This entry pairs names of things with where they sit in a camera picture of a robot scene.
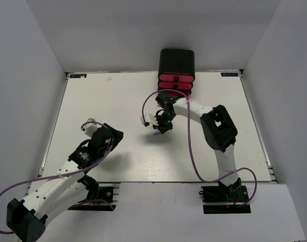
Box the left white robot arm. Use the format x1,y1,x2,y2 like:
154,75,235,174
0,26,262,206
7,120,124,241

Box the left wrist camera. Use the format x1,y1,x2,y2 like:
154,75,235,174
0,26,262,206
81,118,101,138

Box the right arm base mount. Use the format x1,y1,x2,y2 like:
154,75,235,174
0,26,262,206
199,178,251,214

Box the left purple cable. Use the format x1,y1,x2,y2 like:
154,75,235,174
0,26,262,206
0,121,113,234

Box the black drawer organizer cabinet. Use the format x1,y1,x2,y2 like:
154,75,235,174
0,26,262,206
158,48,196,90

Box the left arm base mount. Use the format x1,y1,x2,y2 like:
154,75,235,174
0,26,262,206
68,175,120,211

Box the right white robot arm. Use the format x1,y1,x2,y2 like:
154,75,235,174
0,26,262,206
153,92,241,201

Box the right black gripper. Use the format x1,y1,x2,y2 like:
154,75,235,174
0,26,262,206
151,112,175,134

